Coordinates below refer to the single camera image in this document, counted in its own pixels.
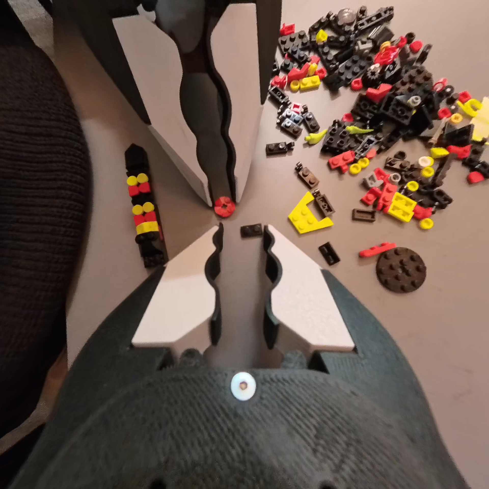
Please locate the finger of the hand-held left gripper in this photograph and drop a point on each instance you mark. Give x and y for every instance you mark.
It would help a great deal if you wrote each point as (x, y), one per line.
(240, 76)
(160, 95)

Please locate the black red yellow lego assembly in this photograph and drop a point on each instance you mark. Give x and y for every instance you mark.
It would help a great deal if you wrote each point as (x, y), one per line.
(145, 214)

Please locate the pile of lego pieces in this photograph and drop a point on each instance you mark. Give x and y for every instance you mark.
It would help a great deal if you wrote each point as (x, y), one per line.
(382, 95)

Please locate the red round lego piece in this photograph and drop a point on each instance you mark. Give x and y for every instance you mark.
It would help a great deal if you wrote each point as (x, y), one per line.
(224, 206)

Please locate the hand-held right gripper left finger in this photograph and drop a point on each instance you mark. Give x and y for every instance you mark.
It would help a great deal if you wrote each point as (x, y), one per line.
(179, 305)

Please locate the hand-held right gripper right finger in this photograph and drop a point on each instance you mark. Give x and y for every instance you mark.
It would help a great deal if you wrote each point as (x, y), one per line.
(309, 309)

